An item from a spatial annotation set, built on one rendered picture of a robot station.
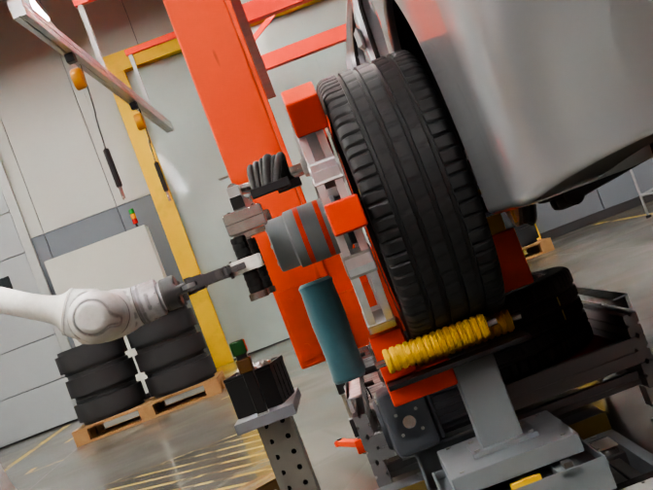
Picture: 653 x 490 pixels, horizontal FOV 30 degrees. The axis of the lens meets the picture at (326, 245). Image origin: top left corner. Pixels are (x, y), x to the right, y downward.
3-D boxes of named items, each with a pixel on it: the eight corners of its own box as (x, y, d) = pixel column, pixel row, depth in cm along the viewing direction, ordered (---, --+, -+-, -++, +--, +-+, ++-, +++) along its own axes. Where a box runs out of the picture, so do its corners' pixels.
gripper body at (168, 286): (171, 311, 277) (209, 297, 277) (165, 312, 269) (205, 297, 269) (159, 280, 277) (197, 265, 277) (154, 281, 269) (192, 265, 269)
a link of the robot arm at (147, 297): (143, 325, 269) (167, 316, 269) (128, 287, 269) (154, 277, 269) (149, 323, 278) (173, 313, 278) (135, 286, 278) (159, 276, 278)
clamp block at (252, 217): (267, 223, 271) (258, 200, 271) (228, 237, 271) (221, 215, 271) (268, 224, 276) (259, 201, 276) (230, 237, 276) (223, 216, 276)
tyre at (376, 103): (406, 8, 262) (404, 88, 327) (303, 47, 262) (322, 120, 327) (521, 295, 252) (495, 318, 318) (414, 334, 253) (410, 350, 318)
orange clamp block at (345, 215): (367, 225, 263) (368, 224, 254) (333, 237, 263) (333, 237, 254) (356, 194, 263) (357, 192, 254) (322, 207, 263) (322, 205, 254)
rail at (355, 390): (401, 463, 342) (373, 389, 342) (370, 474, 342) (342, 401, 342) (374, 376, 589) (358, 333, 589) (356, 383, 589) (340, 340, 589)
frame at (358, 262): (401, 330, 262) (312, 93, 263) (372, 340, 262) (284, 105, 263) (390, 317, 317) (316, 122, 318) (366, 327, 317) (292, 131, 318)
